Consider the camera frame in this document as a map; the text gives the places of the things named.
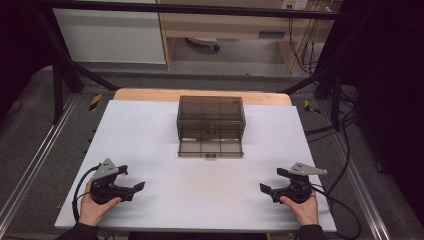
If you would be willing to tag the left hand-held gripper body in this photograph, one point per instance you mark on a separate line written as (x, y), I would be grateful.
(104, 186)

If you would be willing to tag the person's left hand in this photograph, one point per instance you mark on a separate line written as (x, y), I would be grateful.
(92, 210)

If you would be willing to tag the wooden desk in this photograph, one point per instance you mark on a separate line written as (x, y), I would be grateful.
(233, 26)

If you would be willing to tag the person's right hand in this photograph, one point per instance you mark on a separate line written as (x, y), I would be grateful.
(305, 211)

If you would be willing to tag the transparent brown drawer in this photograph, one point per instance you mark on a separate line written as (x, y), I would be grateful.
(200, 148)

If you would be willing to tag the transparent brown drawer cabinet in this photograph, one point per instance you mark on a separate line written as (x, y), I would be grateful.
(210, 113)

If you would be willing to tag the white table board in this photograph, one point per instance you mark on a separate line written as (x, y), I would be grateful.
(200, 195)

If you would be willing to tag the black frame crossbar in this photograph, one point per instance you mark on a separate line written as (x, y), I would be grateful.
(200, 9)

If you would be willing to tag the aluminium floor rail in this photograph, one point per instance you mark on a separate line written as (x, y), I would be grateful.
(365, 188)
(36, 151)

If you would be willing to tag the white cabinet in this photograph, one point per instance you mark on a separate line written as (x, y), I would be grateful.
(110, 36)

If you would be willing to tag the yellow black floor tape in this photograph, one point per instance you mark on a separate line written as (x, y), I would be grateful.
(95, 102)
(311, 107)

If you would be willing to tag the wall power socket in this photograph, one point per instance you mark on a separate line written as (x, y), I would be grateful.
(295, 4)

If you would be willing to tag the black metal stand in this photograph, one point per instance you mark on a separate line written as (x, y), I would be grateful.
(335, 96)
(58, 90)

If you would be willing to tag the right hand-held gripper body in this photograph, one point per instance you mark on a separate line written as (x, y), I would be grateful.
(298, 188)

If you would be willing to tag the black curtain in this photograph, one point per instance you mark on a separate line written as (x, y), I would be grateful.
(393, 83)
(20, 50)

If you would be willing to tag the office chair base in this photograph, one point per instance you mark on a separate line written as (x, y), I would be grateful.
(202, 41)

